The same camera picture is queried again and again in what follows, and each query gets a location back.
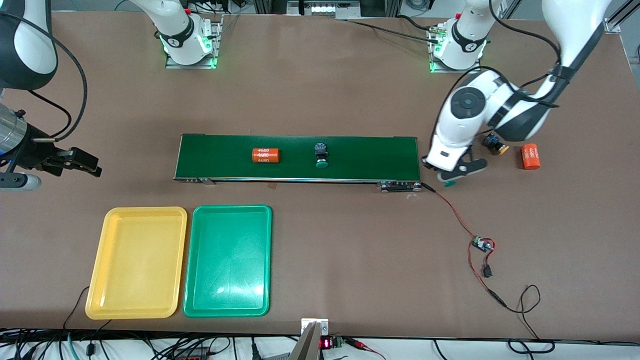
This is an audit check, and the grey metal camera stand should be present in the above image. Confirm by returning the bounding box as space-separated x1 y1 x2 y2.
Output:
289 318 330 360

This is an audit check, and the red clip lead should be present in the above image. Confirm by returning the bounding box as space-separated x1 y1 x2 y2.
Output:
346 338 387 360

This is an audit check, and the green conveyor belt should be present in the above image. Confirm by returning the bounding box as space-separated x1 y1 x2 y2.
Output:
173 133 423 194

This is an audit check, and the green plastic tray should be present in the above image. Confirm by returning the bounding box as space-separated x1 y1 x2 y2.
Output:
183 204 273 318

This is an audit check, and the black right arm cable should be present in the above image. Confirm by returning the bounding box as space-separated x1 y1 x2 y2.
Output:
0 10 89 143

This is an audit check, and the yellow plastic tray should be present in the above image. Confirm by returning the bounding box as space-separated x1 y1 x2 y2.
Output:
85 206 188 320

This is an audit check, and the red and black power strip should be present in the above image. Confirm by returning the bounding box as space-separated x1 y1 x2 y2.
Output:
167 346 213 360

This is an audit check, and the silver control box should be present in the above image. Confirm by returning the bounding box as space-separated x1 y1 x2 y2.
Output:
286 0 362 17

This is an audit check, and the yellow push button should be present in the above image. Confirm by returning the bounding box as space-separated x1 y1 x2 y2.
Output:
481 131 510 156

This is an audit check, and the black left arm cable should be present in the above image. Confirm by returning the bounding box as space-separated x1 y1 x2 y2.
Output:
430 0 563 148

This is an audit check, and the thin black cable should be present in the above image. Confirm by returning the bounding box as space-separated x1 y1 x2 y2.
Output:
63 286 91 331

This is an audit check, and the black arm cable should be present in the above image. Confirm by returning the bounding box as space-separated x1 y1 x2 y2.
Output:
0 10 89 143
430 0 563 148

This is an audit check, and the aluminium frame profile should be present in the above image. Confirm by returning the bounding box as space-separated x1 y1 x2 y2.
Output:
604 0 640 35

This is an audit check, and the black table cable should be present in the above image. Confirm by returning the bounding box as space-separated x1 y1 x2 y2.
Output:
345 19 441 46

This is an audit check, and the red and black wire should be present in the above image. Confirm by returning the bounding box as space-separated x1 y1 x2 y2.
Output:
420 182 478 242
467 246 556 355

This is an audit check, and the teal cable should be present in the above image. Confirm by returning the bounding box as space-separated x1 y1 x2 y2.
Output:
64 332 82 360

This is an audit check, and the orange 4680 battery cylinder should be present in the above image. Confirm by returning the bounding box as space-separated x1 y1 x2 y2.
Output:
521 143 541 171
251 147 281 164

